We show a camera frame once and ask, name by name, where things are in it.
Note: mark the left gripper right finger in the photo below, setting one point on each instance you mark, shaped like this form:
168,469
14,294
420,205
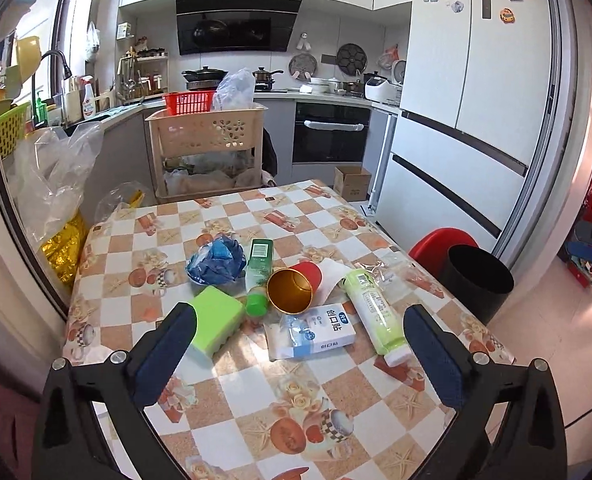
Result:
508,422

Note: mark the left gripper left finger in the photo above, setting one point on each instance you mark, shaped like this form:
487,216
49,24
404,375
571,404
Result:
68,441

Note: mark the green sponge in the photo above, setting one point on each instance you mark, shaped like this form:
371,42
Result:
218,317

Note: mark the light green tube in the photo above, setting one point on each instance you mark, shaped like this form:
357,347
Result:
383,324

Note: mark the blue plastic bag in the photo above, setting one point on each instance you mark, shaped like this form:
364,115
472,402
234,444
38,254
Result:
219,262

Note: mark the white plaster box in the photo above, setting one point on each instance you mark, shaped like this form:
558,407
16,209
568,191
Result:
318,330

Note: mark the green cap bottle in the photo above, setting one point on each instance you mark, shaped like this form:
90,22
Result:
258,270

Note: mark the red gold paper cup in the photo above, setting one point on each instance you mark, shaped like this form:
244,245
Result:
291,290

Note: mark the white paper towel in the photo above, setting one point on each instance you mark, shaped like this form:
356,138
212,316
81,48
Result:
332,273

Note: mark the black trash bin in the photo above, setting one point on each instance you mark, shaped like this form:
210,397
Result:
480,281

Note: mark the black kitchen faucet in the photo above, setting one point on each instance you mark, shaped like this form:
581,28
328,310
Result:
59,70

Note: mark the gold foil bag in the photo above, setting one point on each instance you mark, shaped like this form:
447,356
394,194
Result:
63,250

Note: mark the red stool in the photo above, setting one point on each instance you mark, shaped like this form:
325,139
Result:
432,251

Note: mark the clear plastic wrapper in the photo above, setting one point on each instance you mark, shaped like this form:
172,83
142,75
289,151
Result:
395,274

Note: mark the clear plastic bag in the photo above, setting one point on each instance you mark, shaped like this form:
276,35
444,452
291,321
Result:
48,175

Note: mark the cardboard box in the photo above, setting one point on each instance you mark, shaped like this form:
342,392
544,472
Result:
352,183

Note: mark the beige plastic trolley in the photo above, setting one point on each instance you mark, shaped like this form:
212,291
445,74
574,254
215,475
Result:
206,154

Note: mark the white refrigerator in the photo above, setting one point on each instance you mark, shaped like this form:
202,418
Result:
473,102

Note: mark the yellow plastic basket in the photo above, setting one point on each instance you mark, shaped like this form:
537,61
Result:
13,128

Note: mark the spray bottle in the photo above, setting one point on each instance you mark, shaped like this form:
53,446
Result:
88,104

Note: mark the red plastic basket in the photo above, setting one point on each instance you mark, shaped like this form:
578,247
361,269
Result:
188,102

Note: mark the black built-in oven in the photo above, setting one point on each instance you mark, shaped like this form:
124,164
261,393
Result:
329,133

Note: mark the white rice cooker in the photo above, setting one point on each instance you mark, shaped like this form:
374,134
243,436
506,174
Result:
386,89

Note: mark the translucent bag on trolley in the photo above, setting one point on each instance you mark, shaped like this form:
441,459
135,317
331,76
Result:
235,91

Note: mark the black wok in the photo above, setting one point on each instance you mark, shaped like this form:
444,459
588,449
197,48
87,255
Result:
206,78

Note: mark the black cooking pot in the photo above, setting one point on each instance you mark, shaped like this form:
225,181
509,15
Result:
265,79

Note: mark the round black baking pan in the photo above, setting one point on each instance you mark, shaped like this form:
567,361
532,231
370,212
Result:
351,60

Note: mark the black range hood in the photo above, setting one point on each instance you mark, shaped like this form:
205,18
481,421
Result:
206,26

